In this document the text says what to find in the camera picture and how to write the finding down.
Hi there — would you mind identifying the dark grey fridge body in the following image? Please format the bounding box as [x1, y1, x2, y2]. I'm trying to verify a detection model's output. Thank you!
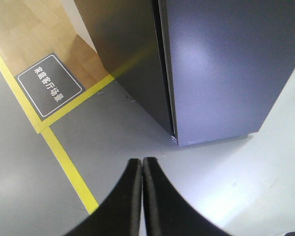
[75, 0, 175, 135]

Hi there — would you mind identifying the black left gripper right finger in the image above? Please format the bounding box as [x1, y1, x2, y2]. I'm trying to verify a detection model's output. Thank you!
[143, 157, 229, 236]

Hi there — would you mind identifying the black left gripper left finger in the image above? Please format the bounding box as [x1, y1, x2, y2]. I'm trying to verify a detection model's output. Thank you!
[66, 159, 142, 236]

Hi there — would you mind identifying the grey floor sign with text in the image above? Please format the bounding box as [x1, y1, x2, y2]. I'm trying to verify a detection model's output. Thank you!
[15, 52, 86, 120]

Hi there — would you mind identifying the fridge door with white lining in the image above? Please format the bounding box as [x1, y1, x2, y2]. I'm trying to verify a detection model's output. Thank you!
[159, 0, 295, 146]

